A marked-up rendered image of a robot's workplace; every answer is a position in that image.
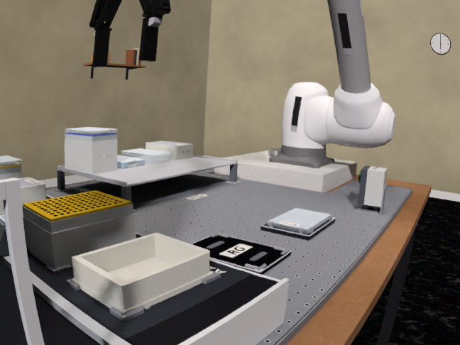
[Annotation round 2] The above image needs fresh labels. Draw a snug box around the black flat nest plate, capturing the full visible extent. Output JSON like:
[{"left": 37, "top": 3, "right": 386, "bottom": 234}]
[{"left": 191, "top": 233, "right": 292, "bottom": 275}]

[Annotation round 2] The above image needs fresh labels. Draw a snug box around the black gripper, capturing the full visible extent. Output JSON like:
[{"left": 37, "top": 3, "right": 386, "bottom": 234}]
[{"left": 89, "top": 0, "right": 171, "bottom": 67}]

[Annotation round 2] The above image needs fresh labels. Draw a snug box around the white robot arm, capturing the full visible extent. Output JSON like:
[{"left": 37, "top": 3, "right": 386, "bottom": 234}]
[{"left": 268, "top": 0, "right": 395, "bottom": 168}]

